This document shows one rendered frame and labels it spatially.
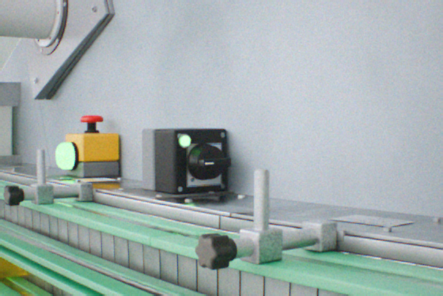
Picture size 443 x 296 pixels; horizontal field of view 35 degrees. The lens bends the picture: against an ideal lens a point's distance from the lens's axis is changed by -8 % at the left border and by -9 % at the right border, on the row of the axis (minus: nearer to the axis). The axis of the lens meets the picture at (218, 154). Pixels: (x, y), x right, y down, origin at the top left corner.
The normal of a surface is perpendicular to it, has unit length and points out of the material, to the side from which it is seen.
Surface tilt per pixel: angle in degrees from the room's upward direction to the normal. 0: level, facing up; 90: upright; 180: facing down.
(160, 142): 0
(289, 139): 0
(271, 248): 90
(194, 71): 0
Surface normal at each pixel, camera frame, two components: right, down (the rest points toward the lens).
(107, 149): 0.59, 0.04
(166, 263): -0.80, 0.04
